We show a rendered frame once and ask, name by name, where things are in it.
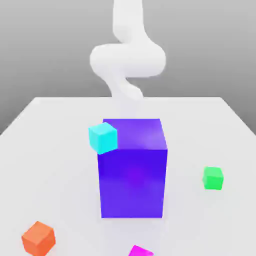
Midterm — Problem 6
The small magenta cube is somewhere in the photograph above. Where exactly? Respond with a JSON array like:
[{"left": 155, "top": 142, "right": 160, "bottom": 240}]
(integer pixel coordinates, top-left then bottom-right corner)
[{"left": 127, "top": 245, "right": 155, "bottom": 256}]

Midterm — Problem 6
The small orange cube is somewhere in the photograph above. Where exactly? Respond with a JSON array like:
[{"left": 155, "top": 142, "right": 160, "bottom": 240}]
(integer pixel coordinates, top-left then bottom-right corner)
[{"left": 21, "top": 220, "right": 57, "bottom": 256}]

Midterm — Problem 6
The small green cube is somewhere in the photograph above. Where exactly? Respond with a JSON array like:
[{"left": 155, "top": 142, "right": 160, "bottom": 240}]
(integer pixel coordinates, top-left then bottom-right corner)
[{"left": 202, "top": 166, "right": 225, "bottom": 191}]

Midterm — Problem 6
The small cyan cube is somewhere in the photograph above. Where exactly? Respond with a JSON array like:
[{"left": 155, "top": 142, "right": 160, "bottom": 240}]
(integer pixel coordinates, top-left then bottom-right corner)
[{"left": 88, "top": 121, "right": 118, "bottom": 156}]

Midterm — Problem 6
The large purple box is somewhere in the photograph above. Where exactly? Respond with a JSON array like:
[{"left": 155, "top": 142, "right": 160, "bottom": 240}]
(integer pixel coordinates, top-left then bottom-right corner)
[{"left": 97, "top": 118, "right": 168, "bottom": 219}]

